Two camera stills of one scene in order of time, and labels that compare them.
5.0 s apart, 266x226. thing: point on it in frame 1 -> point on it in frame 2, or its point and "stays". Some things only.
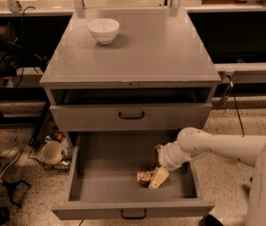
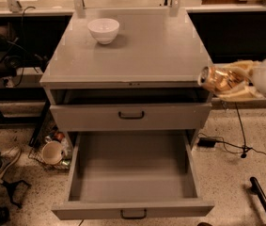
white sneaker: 7,158 stays
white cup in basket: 52,151 stays
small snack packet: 145,177 -> 220,79
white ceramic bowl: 103,29 stays
